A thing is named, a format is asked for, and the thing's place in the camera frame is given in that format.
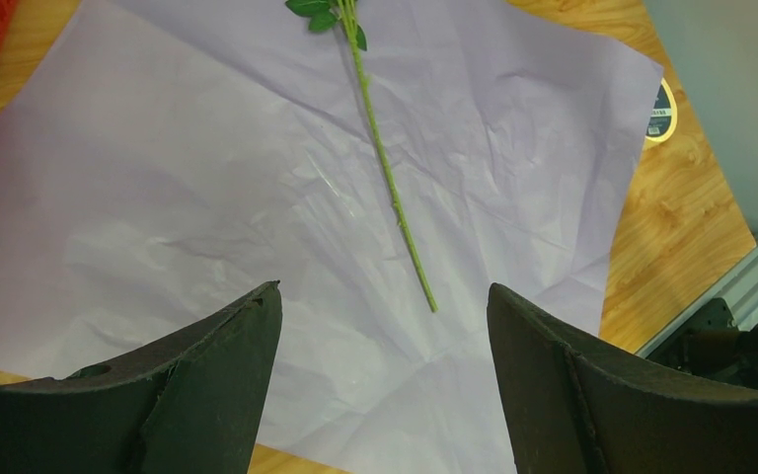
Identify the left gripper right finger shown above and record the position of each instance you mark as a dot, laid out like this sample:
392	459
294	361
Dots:
573	403

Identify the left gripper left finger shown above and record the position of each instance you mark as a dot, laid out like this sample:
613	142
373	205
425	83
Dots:
190	402

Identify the purple wrapping paper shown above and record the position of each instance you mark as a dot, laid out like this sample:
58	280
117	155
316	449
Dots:
168	156

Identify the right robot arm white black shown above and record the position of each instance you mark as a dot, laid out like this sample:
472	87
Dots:
710	345

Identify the yellow tape roll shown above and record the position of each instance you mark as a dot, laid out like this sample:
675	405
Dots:
663	119

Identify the aluminium frame rail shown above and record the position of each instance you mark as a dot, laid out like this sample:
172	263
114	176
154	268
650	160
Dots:
739	289

